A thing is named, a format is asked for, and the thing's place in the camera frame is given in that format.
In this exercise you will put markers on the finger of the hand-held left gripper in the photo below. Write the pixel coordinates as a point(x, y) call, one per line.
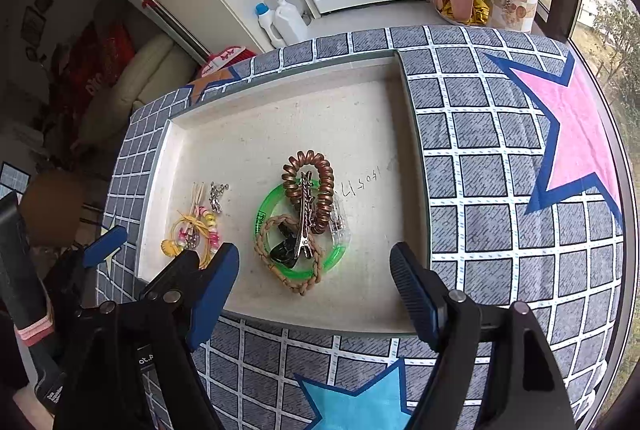
point(105, 244)

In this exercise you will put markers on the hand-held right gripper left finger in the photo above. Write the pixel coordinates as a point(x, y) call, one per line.
point(215, 290)

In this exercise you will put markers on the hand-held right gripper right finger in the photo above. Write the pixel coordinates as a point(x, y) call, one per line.
point(410, 290)

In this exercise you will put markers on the black bow hair clip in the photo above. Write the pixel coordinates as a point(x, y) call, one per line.
point(282, 252)

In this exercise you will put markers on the small silver charm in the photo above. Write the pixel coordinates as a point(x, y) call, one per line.
point(216, 200)

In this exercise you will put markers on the silver alligator hair clip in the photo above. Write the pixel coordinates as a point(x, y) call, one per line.
point(305, 210)

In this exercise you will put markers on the grey-green jewelry tray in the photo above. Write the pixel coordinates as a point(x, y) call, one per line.
point(240, 145)

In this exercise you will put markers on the round wooden stool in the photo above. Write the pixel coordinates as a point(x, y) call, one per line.
point(50, 200)

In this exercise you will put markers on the green translucent bangle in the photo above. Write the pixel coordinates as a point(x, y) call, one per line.
point(260, 210)

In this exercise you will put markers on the grey checked star tablecloth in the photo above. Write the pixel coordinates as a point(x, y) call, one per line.
point(500, 210)

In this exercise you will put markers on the red cloth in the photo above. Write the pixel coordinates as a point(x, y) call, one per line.
point(105, 55)

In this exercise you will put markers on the white bottle blue cap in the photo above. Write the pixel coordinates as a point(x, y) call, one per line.
point(265, 22)

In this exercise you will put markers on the white detergent jug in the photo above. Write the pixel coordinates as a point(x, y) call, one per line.
point(292, 22)

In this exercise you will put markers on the yellow cloth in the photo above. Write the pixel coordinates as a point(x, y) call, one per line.
point(480, 12)

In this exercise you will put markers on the tree outside window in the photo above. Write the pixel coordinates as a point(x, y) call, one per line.
point(615, 40)

